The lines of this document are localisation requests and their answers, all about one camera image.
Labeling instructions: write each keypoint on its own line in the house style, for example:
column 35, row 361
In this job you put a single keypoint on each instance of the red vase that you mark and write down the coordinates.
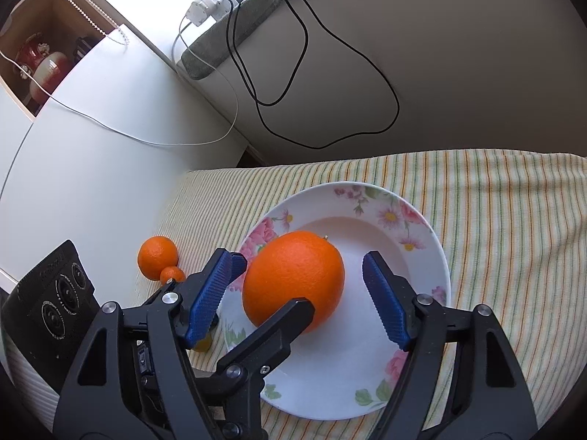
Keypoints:
column 30, row 52

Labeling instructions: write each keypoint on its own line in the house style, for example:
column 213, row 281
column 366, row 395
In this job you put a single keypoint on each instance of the white power strip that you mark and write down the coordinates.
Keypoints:
column 204, row 9

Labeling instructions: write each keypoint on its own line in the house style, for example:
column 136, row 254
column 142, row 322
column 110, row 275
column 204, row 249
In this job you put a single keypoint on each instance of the small orange kumquat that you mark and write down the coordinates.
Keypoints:
column 172, row 276

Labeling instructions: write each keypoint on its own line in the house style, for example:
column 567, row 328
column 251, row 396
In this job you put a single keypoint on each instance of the grey windowsill cover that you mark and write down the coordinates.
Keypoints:
column 215, row 50

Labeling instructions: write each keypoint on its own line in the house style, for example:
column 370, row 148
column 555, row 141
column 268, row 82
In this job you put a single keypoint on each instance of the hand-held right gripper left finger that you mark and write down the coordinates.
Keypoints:
column 215, row 293

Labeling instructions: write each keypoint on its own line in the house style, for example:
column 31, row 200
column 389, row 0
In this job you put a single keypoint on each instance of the striped cloth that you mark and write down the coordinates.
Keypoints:
column 504, row 238

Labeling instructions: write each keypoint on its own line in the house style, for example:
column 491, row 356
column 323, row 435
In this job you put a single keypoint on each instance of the floral white plate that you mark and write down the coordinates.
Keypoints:
column 334, row 371

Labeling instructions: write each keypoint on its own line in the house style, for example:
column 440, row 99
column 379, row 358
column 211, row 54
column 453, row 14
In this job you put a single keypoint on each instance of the large orange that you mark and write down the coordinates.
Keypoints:
column 293, row 270

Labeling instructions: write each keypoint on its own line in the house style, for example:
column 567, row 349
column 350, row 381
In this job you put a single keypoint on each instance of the mandarin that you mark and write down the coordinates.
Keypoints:
column 158, row 254

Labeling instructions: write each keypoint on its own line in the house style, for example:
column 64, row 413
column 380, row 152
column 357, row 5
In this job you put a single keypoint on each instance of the dark jar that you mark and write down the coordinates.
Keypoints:
column 85, row 48

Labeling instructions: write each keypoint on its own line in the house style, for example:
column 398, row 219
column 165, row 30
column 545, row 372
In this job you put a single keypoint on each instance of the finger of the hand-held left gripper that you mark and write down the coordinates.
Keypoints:
column 289, row 323

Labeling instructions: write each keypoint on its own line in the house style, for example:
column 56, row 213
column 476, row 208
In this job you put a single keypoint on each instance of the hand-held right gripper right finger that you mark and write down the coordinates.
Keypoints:
column 385, row 302

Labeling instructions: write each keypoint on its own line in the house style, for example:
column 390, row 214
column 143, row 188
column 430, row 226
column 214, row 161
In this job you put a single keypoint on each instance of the red and white jar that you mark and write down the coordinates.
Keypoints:
column 48, row 75

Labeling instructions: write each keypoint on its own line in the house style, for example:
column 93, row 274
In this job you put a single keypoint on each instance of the white cabinet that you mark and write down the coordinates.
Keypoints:
column 114, row 101

